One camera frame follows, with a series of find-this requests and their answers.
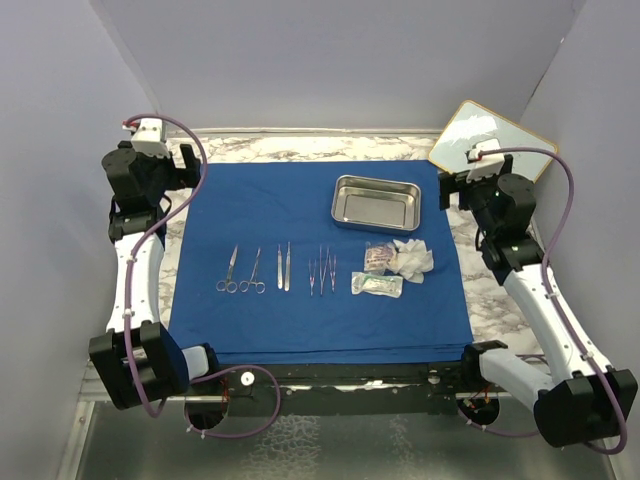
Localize stainless steel instrument tray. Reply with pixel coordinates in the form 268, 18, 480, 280
331, 175, 422, 235

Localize white gauze pieces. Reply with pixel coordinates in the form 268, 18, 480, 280
389, 239, 434, 284

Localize purple patterned packet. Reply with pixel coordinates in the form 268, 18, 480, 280
363, 242, 396, 275

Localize silver surgical scissors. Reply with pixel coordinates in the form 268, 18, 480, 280
216, 245, 238, 294

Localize blue surgical drape cloth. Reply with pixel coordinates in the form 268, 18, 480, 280
169, 161, 473, 364

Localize clear green suture packet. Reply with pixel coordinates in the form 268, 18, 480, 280
351, 272, 404, 298

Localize silver scalpel handle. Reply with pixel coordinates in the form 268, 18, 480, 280
284, 242, 291, 292
277, 244, 284, 290

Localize silver hemostat forceps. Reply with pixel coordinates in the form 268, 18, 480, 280
238, 248, 266, 294

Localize silver metal tweezers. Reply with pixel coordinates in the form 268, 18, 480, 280
328, 255, 337, 292

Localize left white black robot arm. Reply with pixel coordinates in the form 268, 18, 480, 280
88, 141, 221, 410

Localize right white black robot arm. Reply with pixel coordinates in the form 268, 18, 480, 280
438, 150, 638, 455

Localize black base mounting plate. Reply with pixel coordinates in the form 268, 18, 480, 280
164, 362, 521, 417

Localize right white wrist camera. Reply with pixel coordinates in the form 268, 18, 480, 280
466, 138, 505, 183

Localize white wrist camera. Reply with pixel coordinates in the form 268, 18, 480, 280
131, 118, 169, 158
466, 138, 505, 183

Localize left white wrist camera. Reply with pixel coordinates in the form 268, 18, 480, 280
131, 118, 169, 158

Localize small whiteboard with wooden frame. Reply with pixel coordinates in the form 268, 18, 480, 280
428, 100, 557, 182

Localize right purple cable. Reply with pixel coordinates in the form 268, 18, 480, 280
464, 147, 630, 455

